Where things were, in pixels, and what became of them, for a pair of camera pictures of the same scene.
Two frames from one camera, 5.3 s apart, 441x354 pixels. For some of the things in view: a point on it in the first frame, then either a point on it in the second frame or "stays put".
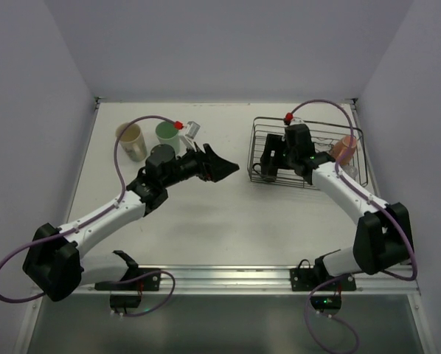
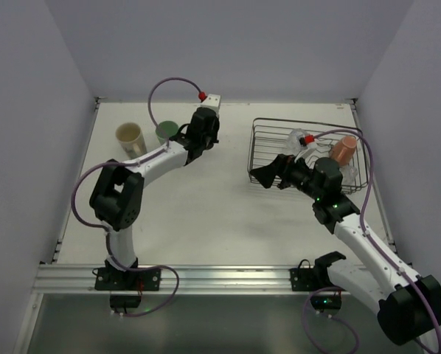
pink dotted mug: [340, 147] stays put
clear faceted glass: [351, 170] stays put
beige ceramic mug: [133, 141] stays put
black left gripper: [203, 167] -> [207, 133]
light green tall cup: [167, 134] stays put
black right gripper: [273, 152] -> [282, 171]
